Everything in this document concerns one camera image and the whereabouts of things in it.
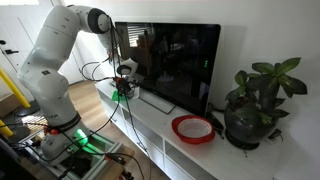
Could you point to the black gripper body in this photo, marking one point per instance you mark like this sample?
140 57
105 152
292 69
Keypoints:
123 86

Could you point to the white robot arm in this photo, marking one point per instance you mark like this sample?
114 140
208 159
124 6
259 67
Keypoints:
40 74

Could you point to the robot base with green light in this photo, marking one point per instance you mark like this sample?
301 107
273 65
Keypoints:
86 158

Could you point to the black flat screen television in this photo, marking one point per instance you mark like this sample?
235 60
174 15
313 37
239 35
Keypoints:
175 60

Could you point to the white television stand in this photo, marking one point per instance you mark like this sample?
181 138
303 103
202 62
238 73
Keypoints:
214 160

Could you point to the green plastic box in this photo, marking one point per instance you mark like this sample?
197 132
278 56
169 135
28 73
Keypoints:
116 97

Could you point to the red rimmed white bowl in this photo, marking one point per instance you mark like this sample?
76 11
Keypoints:
193 129

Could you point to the black device behind bowl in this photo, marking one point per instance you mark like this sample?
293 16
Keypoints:
214 121

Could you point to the yellow pole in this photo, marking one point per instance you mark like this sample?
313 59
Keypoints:
7 80

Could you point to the dark potted plant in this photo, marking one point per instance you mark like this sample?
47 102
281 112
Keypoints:
252 111

